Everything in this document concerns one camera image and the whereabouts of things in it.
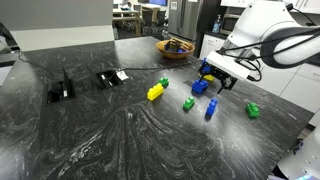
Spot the yellow block under long block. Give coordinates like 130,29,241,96
204,75,214,82

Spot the black cable on table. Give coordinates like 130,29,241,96
16,49,201,76

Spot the stainless steel refrigerator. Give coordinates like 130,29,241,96
167,0,221,43

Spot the white paper tag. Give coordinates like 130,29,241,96
116,70,128,80

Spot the small green block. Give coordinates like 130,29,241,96
158,77,169,87
183,96,195,110

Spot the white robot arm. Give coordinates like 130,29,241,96
198,0,320,90

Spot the wooden bowl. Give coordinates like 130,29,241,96
156,38,195,59

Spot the small green block near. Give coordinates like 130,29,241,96
183,96,195,110

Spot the square blue base block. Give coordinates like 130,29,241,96
192,80,208,94

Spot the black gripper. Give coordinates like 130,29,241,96
207,64,238,94

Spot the soap dispenser bottle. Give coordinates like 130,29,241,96
212,14,221,33

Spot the small green block far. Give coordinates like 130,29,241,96
158,77,169,87

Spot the long blue building block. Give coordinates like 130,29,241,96
199,59,211,75

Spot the green block at table edge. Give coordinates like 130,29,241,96
246,102,260,118

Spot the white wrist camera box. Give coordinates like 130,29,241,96
206,51,250,80

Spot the microwave oven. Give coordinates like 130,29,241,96
220,10,240,35

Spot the yellow building block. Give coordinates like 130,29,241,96
147,83,164,101

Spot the black power outlet box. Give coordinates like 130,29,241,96
97,70,123,89

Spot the computer monitor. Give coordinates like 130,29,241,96
149,0,168,6

